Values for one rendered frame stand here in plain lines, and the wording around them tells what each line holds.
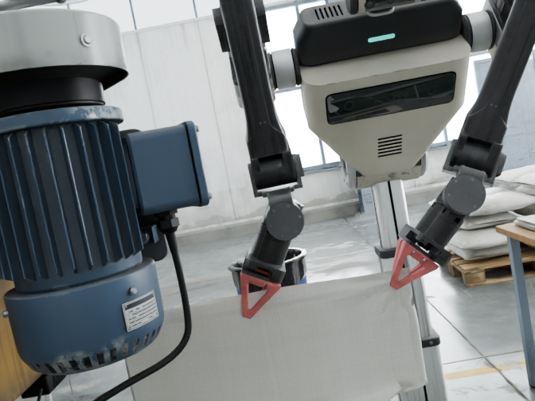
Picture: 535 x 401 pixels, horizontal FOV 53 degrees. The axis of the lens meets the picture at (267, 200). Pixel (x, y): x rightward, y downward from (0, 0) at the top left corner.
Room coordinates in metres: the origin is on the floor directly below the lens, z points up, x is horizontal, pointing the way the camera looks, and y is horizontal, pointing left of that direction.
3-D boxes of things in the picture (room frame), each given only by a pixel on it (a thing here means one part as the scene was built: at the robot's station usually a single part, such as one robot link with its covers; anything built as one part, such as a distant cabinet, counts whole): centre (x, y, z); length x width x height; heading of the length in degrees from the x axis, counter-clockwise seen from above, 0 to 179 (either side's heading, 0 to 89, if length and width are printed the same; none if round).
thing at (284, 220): (0.84, -0.02, 1.19); 0.11 x 0.09 x 0.12; 179
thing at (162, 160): (0.60, 0.11, 1.25); 0.10 x 0.08 x 0.12; 23
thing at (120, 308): (0.56, 0.21, 1.21); 0.15 x 0.15 x 0.25
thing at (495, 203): (4.13, -1.65, 0.57); 0.66 x 0.42 x 0.13; 81
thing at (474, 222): (4.34, -1.63, 0.44); 0.66 x 0.43 x 0.13; 178
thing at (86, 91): (0.56, 0.21, 1.35); 0.12 x 0.12 x 0.04
